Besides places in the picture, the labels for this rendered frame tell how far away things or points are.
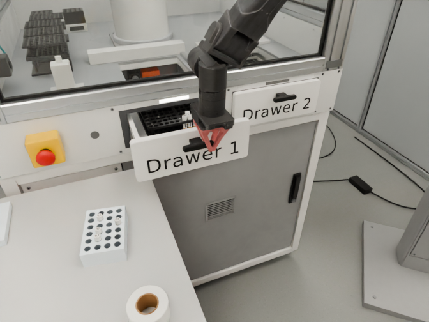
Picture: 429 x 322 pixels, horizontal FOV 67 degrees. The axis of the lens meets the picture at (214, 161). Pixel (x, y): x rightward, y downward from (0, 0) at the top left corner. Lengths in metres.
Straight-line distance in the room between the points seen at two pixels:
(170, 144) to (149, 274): 0.28
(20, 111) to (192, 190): 0.55
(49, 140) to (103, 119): 0.13
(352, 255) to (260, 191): 0.71
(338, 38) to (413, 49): 1.36
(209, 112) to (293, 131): 0.53
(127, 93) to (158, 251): 0.39
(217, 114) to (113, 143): 0.34
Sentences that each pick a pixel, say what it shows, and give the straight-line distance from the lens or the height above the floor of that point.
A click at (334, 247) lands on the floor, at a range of 1.79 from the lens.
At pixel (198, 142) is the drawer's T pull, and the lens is 0.73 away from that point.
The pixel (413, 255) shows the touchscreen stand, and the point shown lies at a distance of 1.74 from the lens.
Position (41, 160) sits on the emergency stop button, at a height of 0.88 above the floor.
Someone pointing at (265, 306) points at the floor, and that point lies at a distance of 1.52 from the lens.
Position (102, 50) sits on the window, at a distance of 0.82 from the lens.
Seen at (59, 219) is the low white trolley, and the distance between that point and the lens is 0.84.
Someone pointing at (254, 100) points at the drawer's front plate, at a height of 0.90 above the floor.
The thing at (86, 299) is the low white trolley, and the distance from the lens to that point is 0.68.
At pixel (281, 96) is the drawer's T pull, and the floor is 0.91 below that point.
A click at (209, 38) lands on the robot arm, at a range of 0.63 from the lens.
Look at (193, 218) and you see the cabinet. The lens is 1.18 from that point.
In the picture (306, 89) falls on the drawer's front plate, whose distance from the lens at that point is 1.05.
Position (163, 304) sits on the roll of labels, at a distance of 0.60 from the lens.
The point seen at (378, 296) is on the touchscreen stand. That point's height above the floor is 0.03.
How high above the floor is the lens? 1.31
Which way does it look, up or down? 36 degrees down
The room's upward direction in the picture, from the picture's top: straight up
